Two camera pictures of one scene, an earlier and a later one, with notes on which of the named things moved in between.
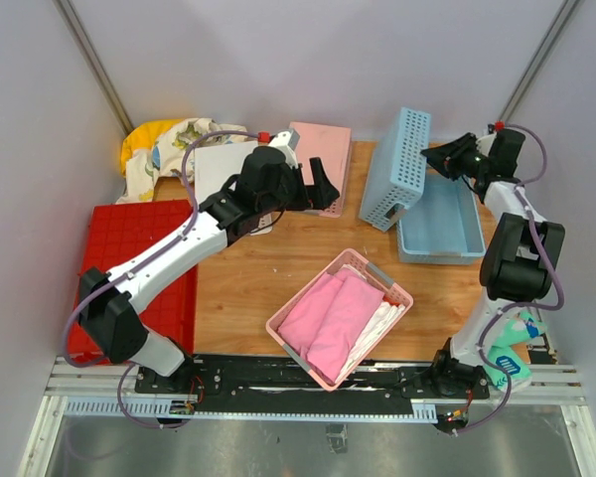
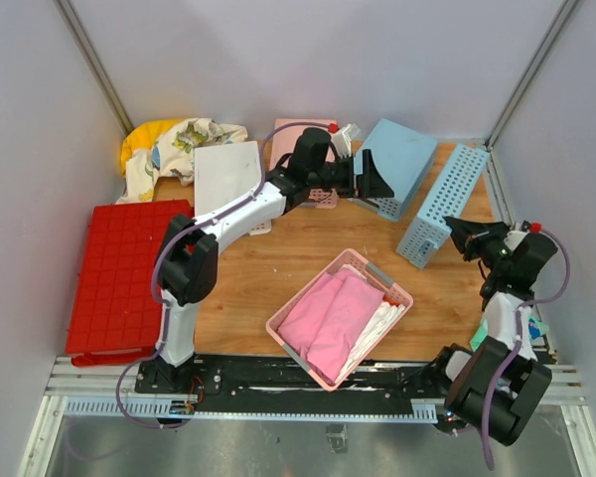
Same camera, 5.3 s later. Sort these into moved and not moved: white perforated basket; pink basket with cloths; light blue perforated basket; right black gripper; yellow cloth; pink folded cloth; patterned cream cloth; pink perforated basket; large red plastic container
Moved: right black gripper; light blue perforated basket; pink perforated basket
Not moved: yellow cloth; white perforated basket; large red plastic container; pink basket with cloths; patterned cream cloth; pink folded cloth
